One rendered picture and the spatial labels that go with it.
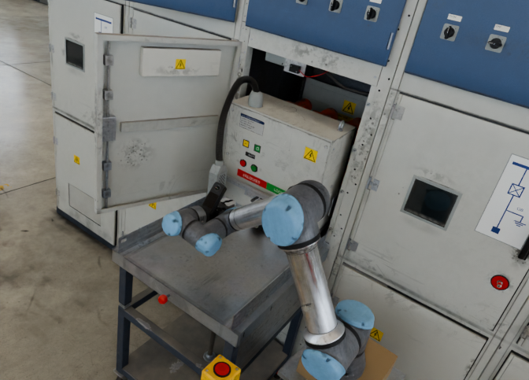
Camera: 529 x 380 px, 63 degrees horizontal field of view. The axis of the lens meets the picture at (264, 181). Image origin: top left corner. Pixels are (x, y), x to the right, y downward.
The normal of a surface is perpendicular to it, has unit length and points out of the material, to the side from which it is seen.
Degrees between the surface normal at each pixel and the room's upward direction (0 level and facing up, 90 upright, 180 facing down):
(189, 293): 0
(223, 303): 0
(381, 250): 90
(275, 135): 94
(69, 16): 90
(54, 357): 0
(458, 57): 90
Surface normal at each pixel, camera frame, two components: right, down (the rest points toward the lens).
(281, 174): -0.56, 0.35
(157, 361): 0.18, -0.87
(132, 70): 0.61, 0.46
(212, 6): -0.08, 0.44
